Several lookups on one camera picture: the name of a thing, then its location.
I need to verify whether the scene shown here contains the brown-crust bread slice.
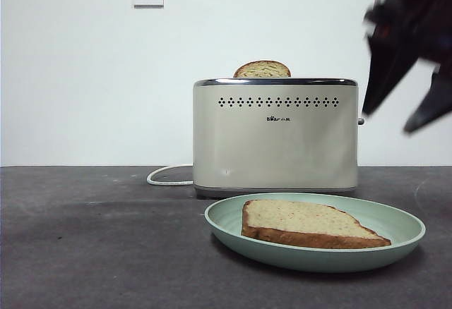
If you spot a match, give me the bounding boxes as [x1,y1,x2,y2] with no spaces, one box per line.
[241,199,392,250]
[232,60,292,78]

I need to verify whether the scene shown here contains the cream two-slot toaster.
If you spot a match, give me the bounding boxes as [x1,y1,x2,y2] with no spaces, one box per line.
[192,77,366,199]

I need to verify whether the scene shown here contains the pale green round plate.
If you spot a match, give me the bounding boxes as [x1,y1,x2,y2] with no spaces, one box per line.
[203,192,427,274]

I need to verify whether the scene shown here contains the white power cable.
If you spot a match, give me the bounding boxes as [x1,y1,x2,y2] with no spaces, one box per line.
[146,165,194,186]

